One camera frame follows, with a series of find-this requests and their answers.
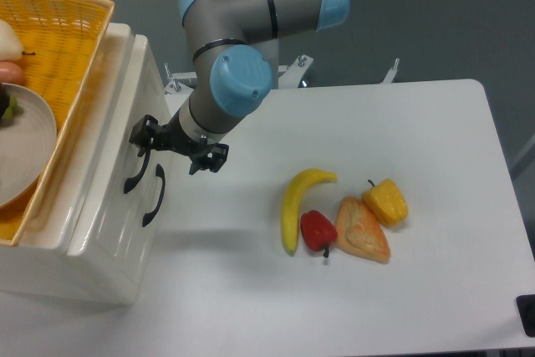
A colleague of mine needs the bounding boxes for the yellow banana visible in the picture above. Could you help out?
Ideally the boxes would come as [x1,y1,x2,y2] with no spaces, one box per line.
[280,168,338,256]

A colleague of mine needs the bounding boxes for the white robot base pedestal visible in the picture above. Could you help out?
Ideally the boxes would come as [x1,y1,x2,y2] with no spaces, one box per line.
[264,39,293,89]

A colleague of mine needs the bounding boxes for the red bell pepper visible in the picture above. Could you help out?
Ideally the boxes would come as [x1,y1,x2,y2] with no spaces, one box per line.
[300,210,338,265]

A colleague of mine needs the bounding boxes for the white drawer cabinet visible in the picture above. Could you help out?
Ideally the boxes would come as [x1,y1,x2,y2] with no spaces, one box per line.
[1,23,171,304]

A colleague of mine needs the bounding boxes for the black drawer handle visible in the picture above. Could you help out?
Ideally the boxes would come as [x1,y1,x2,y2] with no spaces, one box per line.
[123,148,150,194]
[142,163,166,227]

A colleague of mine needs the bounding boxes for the white pear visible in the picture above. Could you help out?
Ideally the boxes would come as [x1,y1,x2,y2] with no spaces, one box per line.
[0,20,35,62]

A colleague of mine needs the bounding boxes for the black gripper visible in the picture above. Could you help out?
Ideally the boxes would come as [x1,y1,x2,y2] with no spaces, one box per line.
[129,115,229,176]

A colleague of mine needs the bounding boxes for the yellow bell pepper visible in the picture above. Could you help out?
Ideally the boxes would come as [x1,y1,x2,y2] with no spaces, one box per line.
[361,178,409,227]

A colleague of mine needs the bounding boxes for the triangular pastry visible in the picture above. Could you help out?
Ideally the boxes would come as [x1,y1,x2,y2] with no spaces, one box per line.
[334,196,390,264]

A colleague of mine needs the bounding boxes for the yellow woven basket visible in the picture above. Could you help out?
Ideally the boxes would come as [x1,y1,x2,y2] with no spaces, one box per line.
[1,0,115,247]

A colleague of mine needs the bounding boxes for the black corner object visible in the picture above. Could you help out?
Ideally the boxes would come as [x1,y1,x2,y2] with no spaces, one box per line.
[516,294,535,338]

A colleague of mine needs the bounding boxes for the black top drawer handle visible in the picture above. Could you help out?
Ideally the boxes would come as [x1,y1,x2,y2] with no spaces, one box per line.
[123,148,150,194]

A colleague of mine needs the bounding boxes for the black lower drawer handle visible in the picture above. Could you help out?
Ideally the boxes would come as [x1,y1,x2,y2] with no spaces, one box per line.
[142,163,166,227]

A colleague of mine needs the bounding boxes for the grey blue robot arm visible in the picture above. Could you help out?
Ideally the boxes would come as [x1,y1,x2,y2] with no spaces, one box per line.
[130,0,350,172]

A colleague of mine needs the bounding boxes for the metal table frame bracket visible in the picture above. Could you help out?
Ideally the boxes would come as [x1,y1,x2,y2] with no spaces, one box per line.
[164,54,400,94]

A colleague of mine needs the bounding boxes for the pink sausage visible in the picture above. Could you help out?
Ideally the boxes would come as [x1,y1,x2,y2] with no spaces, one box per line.
[0,61,25,84]

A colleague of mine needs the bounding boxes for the white drawer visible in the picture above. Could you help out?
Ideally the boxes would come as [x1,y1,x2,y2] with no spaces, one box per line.
[68,35,171,276]

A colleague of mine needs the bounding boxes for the grey plate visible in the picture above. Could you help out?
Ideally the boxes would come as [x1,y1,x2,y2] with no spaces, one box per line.
[1,84,57,207]

